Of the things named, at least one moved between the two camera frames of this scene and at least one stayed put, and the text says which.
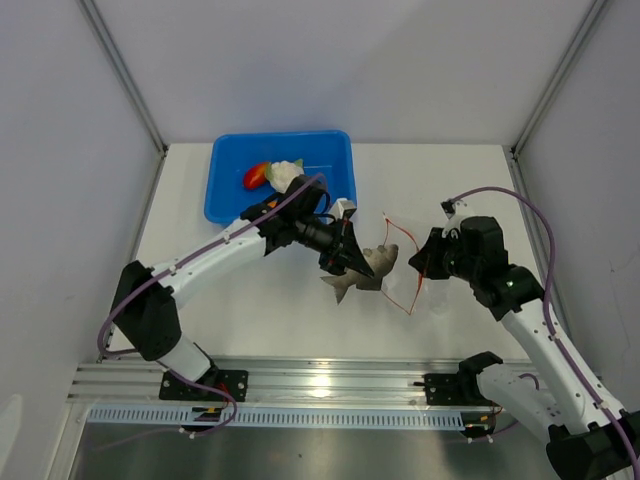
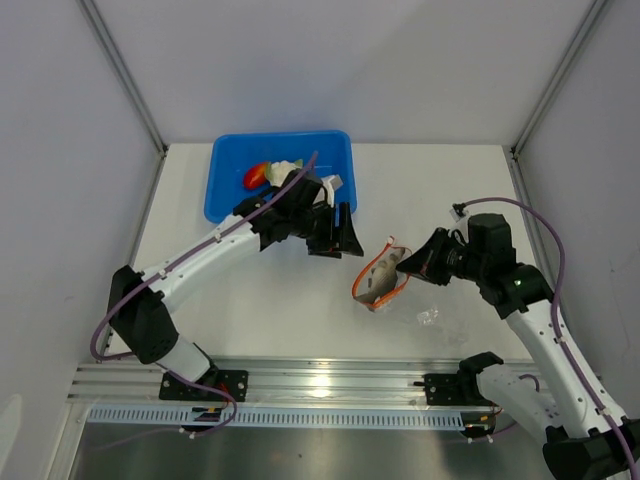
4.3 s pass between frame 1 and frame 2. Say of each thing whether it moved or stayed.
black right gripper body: stayed
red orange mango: stayed
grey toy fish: moved
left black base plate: stayed
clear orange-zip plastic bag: moved
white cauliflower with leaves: stayed
